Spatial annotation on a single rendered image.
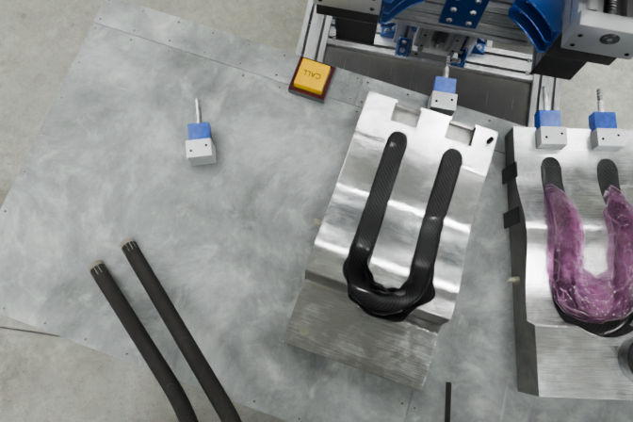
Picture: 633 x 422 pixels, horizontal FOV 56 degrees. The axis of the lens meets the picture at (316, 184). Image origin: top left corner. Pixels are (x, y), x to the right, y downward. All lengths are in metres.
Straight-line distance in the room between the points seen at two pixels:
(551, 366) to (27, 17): 2.11
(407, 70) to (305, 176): 0.85
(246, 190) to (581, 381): 0.70
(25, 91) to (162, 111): 1.15
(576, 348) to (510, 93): 1.06
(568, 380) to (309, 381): 0.45
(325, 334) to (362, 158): 0.33
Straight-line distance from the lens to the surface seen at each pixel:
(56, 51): 2.41
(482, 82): 1.99
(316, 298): 1.10
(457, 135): 1.19
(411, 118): 1.19
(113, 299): 1.18
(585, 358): 1.14
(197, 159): 1.20
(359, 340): 1.10
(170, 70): 1.32
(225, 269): 1.18
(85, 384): 2.09
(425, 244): 1.09
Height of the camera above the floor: 1.96
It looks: 75 degrees down
